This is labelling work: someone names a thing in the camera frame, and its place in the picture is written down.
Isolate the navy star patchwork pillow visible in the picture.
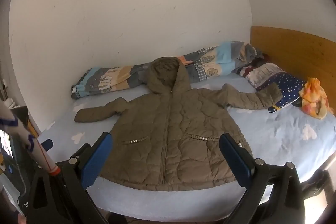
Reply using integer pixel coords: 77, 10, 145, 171
247, 63, 307, 114

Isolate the orange crumpled cloth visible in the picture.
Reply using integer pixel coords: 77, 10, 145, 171
299, 77, 335, 120

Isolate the white stick with orange tip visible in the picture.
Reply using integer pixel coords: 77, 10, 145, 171
0, 101, 61, 177

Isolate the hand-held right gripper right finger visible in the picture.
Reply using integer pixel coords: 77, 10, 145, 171
219, 133, 306, 224

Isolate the patchwork cartoon print quilt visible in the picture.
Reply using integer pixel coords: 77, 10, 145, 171
70, 41, 264, 100

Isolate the olive quilted hooded jacket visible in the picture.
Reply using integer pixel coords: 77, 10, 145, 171
74, 56, 283, 191

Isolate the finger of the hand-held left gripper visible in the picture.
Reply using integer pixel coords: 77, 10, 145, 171
39, 138, 54, 153

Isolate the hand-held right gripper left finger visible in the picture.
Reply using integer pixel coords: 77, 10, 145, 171
26, 132, 121, 224

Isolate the wooden headboard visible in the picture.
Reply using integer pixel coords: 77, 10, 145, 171
251, 26, 336, 109

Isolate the dark red cloth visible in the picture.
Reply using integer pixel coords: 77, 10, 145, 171
233, 55, 271, 79

